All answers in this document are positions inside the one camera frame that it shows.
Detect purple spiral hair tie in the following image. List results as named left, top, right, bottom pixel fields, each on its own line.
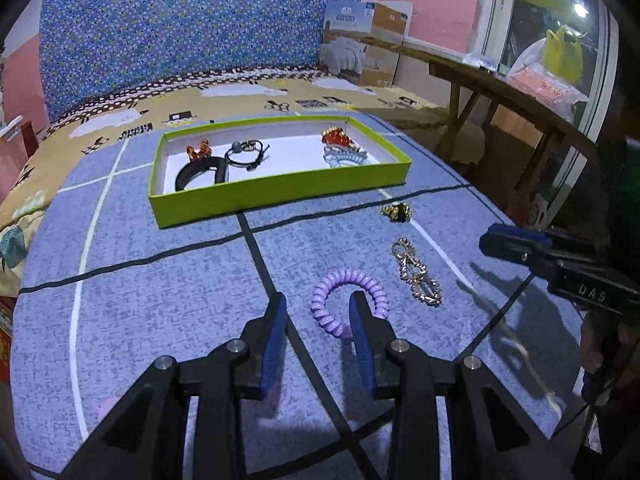
left=309, top=268, right=391, bottom=340

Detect gold rhinestone hair clip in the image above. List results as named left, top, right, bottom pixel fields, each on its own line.
left=392, top=237, right=442, bottom=308

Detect black wristband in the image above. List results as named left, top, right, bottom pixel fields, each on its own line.
left=175, top=156, right=228, bottom=192

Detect black hair tie grey bead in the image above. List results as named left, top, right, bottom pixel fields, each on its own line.
left=224, top=139, right=270, bottom=171

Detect orange red braided hair tie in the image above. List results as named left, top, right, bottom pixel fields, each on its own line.
left=185, top=138, right=214, bottom=162

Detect red beaded hair accessory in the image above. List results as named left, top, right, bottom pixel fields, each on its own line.
left=321, top=127, right=355, bottom=148

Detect operator right hand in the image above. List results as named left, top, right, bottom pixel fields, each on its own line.
left=579, top=306, right=639, bottom=399

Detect gold bead black scrunchie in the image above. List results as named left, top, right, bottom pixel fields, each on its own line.
left=381, top=202, right=412, bottom=223

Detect dark wooden table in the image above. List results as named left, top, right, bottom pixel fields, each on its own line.
left=324, top=29, right=601, bottom=221

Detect pink plastic bag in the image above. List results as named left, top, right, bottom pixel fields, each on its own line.
left=506, top=38, right=589, bottom=122

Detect blue grey checked blanket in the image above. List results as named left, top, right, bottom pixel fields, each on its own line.
left=8, top=109, right=591, bottom=480

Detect green shallow cardboard box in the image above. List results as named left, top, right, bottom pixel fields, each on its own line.
left=148, top=114, right=411, bottom=229

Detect yellow green bag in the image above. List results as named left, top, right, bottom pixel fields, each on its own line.
left=542, top=26, right=584, bottom=84

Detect bedding product cardboard box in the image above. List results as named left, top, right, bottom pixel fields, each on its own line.
left=319, top=1, right=409, bottom=88

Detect red cardboard box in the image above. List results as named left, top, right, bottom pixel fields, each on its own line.
left=0, top=299, right=13, bottom=385

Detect yellow cartoon bed sheet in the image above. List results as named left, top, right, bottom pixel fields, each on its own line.
left=1, top=66, right=445, bottom=298

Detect pink storage bin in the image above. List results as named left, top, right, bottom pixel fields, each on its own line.
left=0, top=115, right=39, bottom=202

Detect blue patterned headboard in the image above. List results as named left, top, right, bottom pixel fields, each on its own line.
left=39, top=0, right=360, bottom=122

